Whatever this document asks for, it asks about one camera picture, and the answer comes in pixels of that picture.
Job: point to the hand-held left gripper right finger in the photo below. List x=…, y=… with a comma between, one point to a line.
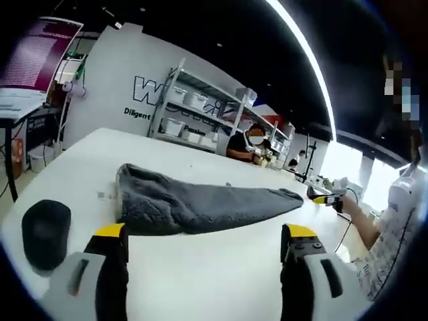
x=307, y=287

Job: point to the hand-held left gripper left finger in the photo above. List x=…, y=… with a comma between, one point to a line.
x=100, y=287

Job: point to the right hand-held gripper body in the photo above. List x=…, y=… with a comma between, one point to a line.
x=341, y=186

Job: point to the grey towel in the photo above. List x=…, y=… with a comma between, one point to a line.
x=200, y=207

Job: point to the person's right hand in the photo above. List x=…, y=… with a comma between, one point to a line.
x=348, y=204

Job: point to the black curved device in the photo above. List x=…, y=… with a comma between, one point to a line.
x=311, y=192

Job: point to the black clamp stand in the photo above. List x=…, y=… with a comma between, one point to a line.
x=309, y=160

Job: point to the white chest device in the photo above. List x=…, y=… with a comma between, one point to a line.
x=401, y=195

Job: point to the operator in white shirt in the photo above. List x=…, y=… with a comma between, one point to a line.
x=394, y=240

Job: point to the black computer mouse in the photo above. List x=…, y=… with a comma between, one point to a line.
x=45, y=234

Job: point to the person's head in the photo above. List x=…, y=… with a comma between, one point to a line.
x=414, y=140

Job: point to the white table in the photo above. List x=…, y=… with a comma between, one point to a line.
x=200, y=267

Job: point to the metal storage shelf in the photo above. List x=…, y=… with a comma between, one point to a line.
x=241, y=113

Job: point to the long ceiling light strip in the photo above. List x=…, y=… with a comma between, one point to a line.
x=314, y=60

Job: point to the white floor crate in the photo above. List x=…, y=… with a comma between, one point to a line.
x=41, y=160

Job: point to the orange sign panel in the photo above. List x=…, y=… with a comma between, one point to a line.
x=19, y=154

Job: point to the shelf with white bins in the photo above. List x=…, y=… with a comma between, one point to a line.
x=197, y=98

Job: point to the black cabinet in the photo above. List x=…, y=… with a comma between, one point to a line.
x=43, y=133

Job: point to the white stand pole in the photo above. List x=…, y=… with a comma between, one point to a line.
x=61, y=123

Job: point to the red blue wall banner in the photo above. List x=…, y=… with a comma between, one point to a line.
x=267, y=112

